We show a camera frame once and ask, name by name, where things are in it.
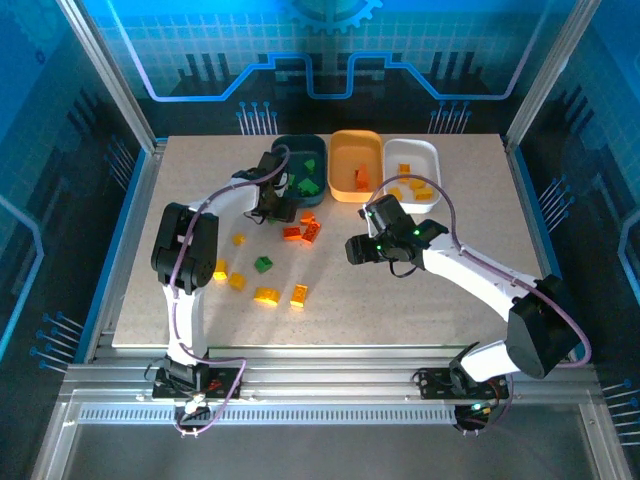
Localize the dark green plastic container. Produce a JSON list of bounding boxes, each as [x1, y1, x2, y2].
[[270, 133, 329, 209]]

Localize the orange plastic container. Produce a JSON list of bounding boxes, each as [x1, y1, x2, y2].
[[327, 129, 385, 205]]

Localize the white plastic container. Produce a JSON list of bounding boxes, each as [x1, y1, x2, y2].
[[382, 138, 442, 207]]

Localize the black controller with lights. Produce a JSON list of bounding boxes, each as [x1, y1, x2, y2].
[[452, 399, 506, 436]]

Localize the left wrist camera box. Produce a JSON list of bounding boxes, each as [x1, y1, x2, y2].
[[267, 199, 297, 224]]

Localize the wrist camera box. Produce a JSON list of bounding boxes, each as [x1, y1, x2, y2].
[[344, 234, 382, 266], [267, 199, 297, 224]]

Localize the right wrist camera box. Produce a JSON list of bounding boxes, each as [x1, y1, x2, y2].
[[344, 234, 382, 266]]

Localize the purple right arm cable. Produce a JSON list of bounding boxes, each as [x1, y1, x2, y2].
[[369, 174, 594, 370]]

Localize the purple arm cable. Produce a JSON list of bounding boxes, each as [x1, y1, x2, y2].
[[369, 174, 594, 370], [168, 144, 249, 437]]

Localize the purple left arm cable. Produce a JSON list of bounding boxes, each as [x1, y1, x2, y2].
[[168, 144, 249, 437]]

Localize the aluminium frame rail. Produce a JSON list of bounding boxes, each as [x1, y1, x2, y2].
[[64, 344, 604, 409]]

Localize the aluminium frame post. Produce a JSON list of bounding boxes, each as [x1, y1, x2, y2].
[[502, 0, 604, 151], [53, 0, 169, 154]]

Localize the slotted grey cable duct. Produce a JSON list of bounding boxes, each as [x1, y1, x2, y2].
[[78, 405, 459, 425]]

